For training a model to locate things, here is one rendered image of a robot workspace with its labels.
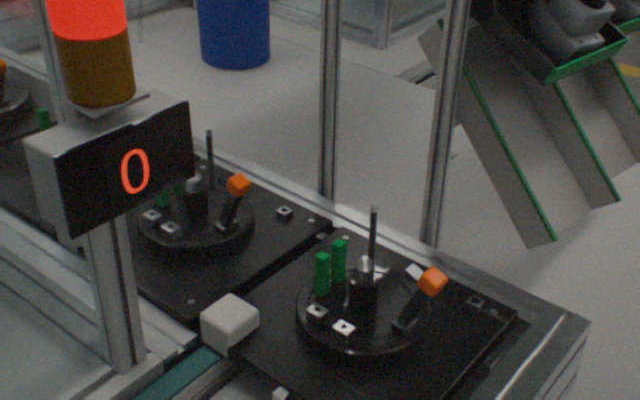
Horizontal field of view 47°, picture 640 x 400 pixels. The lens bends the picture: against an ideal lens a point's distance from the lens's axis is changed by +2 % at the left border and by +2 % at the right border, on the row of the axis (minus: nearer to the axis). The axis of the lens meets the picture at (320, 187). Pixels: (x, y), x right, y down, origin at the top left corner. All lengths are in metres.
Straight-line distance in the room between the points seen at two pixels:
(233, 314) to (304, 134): 0.64
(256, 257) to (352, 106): 0.65
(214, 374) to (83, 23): 0.40
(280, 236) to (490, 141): 0.27
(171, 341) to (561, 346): 0.40
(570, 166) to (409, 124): 0.50
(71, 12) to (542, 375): 0.54
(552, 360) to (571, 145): 0.29
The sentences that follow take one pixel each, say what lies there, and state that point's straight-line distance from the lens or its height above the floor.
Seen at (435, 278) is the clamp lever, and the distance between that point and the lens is 0.68.
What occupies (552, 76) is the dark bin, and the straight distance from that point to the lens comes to 0.77.
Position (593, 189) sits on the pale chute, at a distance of 0.95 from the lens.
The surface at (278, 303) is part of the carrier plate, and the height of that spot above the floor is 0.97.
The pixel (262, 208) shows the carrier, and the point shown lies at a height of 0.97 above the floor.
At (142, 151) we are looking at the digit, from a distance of 0.58.
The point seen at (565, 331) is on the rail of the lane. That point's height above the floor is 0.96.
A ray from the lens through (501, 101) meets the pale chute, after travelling 0.92.
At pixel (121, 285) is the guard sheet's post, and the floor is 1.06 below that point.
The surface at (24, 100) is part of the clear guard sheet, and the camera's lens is 0.58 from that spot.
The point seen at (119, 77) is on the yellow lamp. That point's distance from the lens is 0.55.
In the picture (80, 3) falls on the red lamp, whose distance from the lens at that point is 0.52.
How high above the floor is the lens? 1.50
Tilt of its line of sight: 33 degrees down
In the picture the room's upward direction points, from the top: 1 degrees clockwise
